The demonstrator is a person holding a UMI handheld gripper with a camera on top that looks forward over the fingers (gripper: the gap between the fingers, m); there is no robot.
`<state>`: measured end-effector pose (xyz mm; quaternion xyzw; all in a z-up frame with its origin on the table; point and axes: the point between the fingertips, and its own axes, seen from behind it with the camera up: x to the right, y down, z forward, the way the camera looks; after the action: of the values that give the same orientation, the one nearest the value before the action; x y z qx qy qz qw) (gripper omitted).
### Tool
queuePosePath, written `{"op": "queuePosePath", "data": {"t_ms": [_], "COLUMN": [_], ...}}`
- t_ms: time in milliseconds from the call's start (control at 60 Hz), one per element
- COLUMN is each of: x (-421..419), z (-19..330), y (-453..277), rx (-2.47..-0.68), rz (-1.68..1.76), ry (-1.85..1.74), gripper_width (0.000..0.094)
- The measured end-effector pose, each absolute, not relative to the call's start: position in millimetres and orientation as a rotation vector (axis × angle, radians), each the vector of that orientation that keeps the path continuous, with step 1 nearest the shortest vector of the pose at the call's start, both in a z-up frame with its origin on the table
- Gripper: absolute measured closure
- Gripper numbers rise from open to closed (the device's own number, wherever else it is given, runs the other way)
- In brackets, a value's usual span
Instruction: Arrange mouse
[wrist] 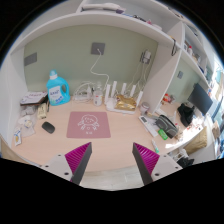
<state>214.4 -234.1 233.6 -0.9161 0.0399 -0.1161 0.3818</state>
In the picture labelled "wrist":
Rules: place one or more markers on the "crumpled plastic wrapper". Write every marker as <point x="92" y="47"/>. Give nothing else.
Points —
<point x="27" y="121"/>

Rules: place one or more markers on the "black bag on desk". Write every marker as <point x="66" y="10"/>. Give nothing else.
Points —
<point x="186" y="114"/>

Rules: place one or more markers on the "small round jar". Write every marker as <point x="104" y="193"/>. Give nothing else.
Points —
<point x="144" y="108"/>

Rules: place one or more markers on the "black computer mouse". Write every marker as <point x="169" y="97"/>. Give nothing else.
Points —
<point x="48" y="127"/>

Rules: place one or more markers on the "small snack packet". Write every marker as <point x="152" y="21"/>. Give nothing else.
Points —
<point x="17" y="137"/>

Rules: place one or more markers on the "grey wall plate left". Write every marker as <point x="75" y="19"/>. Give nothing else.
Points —
<point x="30" y="59"/>

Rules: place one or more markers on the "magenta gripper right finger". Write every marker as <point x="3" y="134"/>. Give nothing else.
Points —
<point x="146" y="161"/>

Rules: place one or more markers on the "black pouch bag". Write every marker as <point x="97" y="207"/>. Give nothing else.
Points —
<point x="167" y="126"/>

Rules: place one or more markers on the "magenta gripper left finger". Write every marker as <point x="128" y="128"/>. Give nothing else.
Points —
<point x="77" y="160"/>

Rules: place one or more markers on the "white green tube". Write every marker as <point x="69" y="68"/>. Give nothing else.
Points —
<point x="155" y="146"/>

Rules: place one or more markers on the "black computer monitor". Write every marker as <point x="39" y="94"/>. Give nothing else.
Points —
<point x="200" y="99"/>

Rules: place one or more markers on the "small white bottle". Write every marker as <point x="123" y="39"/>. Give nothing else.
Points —
<point x="97" y="96"/>

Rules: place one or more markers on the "white wall charger adapter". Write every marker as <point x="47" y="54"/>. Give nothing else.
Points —
<point x="145" y="57"/>

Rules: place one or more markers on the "green small box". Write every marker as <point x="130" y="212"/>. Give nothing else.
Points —
<point x="163" y="134"/>

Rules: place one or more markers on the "white power strip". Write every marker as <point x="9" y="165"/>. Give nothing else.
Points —
<point x="82" y="98"/>

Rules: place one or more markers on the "white wifi router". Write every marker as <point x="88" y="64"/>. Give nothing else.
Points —
<point x="110" y="97"/>

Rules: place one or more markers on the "gold foil bag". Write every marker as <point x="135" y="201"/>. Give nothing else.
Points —
<point x="123" y="103"/>

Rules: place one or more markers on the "blue detergent bottle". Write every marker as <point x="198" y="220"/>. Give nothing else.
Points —
<point x="58" y="89"/>

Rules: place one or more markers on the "grey wall socket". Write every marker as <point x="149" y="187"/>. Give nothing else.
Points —
<point x="97" y="48"/>

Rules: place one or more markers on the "pink mouse pad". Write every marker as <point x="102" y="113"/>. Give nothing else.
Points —
<point x="85" y="125"/>

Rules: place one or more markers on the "stack of books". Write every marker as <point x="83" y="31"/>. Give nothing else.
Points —
<point x="32" y="98"/>

